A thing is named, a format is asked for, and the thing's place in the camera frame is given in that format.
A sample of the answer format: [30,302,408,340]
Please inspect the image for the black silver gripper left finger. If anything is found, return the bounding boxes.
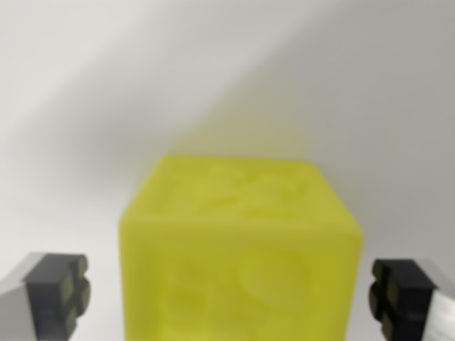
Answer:
[0,251,92,341]

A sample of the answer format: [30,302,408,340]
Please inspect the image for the black silver gripper right finger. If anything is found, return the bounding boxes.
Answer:
[368,258,455,341]

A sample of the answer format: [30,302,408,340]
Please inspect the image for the yellow embossed cube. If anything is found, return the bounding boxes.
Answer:
[119,154,363,341]

